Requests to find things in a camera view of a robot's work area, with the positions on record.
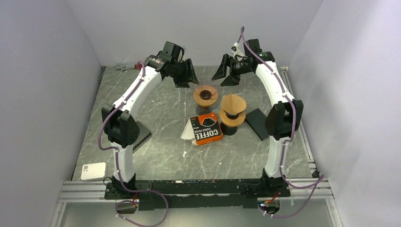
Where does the aluminium frame rail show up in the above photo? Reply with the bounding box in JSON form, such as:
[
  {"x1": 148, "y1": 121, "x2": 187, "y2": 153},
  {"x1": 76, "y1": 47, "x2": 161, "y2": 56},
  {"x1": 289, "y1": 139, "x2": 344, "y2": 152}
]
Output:
[{"x1": 58, "y1": 181, "x2": 334, "y2": 203}]

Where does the white small box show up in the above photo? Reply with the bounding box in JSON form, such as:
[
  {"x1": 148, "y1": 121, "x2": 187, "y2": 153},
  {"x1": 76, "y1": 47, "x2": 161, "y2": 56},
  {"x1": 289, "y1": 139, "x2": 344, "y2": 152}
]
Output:
[{"x1": 80, "y1": 162, "x2": 107, "y2": 181}]

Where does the black flat box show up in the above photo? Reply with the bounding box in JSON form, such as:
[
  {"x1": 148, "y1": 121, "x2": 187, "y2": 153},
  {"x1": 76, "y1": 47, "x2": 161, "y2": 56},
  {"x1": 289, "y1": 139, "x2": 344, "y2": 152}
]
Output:
[
  {"x1": 245, "y1": 108, "x2": 269, "y2": 141},
  {"x1": 133, "y1": 121, "x2": 152, "y2": 153}
]

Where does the orange handled wrench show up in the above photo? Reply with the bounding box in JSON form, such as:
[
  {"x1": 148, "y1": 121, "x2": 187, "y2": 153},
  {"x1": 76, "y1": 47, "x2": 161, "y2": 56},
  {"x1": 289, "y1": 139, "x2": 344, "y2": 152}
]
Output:
[{"x1": 115, "y1": 64, "x2": 139, "y2": 71}]

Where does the white paper coffee filter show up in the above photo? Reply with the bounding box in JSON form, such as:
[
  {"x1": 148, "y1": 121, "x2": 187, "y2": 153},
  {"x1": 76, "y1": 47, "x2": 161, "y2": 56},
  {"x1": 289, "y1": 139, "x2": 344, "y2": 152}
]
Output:
[{"x1": 181, "y1": 119, "x2": 194, "y2": 140}]

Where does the black server base cup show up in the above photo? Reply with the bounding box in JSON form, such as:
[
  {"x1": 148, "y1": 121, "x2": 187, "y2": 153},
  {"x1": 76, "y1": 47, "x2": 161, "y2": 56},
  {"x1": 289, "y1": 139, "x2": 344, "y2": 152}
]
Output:
[{"x1": 220, "y1": 122, "x2": 238, "y2": 136}]

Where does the right black flat box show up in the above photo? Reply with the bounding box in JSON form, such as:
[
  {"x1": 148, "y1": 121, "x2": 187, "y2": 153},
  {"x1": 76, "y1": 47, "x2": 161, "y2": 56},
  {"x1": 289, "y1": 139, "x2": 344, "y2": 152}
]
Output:
[{"x1": 245, "y1": 108, "x2": 269, "y2": 141}]

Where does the purple cable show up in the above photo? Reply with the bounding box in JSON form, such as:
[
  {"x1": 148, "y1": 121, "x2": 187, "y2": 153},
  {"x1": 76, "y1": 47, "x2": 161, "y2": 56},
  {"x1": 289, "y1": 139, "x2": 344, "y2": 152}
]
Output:
[
  {"x1": 97, "y1": 61, "x2": 169, "y2": 227},
  {"x1": 238, "y1": 26, "x2": 325, "y2": 219}
]

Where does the clear plastic filter bag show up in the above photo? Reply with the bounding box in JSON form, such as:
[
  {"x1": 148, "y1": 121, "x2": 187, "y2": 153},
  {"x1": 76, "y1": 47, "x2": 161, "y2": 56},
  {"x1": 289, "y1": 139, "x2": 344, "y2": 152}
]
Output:
[{"x1": 193, "y1": 84, "x2": 218, "y2": 101}]

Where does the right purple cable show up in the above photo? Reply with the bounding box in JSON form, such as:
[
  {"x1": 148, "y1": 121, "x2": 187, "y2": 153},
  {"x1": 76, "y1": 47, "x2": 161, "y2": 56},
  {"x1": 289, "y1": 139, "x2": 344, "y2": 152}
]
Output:
[{"x1": 238, "y1": 26, "x2": 325, "y2": 219}]

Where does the wooden dripper ring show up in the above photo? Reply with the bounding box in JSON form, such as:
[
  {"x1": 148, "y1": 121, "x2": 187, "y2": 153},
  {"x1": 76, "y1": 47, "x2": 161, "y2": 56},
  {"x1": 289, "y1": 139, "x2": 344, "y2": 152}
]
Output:
[
  {"x1": 192, "y1": 86, "x2": 219, "y2": 109},
  {"x1": 219, "y1": 108, "x2": 247, "y2": 128}
]

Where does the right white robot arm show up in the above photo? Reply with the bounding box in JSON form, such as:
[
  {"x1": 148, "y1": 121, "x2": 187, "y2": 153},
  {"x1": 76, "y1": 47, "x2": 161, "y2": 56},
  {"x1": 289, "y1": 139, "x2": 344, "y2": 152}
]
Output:
[{"x1": 212, "y1": 39, "x2": 304, "y2": 178}]

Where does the left black flat box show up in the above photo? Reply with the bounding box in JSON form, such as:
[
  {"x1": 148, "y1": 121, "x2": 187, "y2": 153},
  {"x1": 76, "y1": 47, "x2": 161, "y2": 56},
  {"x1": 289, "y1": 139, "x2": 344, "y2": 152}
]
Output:
[{"x1": 133, "y1": 121, "x2": 152, "y2": 153}]

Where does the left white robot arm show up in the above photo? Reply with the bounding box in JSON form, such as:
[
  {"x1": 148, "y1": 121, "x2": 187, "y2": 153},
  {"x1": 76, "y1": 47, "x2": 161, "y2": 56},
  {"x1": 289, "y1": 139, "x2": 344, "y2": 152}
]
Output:
[{"x1": 98, "y1": 41, "x2": 199, "y2": 199}]

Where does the blue ribbed glass dripper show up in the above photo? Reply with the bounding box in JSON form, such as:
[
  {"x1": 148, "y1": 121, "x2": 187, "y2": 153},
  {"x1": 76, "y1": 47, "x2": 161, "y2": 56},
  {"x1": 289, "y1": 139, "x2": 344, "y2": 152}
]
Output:
[{"x1": 226, "y1": 113, "x2": 240, "y2": 120}]

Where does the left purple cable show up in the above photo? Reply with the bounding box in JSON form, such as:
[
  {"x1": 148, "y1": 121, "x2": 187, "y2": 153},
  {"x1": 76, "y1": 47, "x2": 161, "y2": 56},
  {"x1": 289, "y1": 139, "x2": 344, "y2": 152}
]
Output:
[{"x1": 97, "y1": 61, "x2": 169, "y2": 227}]

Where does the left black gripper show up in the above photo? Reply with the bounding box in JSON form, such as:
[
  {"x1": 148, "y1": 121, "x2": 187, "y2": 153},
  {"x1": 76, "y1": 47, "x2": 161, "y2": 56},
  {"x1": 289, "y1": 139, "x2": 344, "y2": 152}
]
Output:
[{"x1": 170, "y1": 59, "x2": 200, "y2": 88}]

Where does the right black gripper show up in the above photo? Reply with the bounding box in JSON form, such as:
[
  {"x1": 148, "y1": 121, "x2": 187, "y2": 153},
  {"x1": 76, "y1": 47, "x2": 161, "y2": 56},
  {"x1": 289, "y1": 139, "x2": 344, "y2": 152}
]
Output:
[{"x1": 212, "y1": 54, "x2": 253, "y2": 87}]

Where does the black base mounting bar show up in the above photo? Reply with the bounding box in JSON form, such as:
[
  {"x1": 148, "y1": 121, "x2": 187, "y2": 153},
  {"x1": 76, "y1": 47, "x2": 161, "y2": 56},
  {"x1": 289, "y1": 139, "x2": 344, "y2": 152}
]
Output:
[{"x1": 104, "y1": 178, "x2": 290, "y2": 211}]

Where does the orange coffee filter box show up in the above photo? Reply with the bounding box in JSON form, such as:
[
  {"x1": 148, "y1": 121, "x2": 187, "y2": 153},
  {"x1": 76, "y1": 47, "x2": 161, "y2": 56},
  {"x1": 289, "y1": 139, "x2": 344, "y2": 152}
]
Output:
[{"x1": 189, "y1": 112, "x2": 223, "y2": 146}]

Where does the brown paper coffee filter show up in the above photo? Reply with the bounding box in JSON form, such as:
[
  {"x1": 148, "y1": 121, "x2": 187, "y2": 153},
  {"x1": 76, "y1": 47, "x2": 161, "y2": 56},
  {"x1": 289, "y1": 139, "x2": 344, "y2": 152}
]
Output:
[{"x1": 221, "y1": 94, "x2": 247, "y2": 115}]

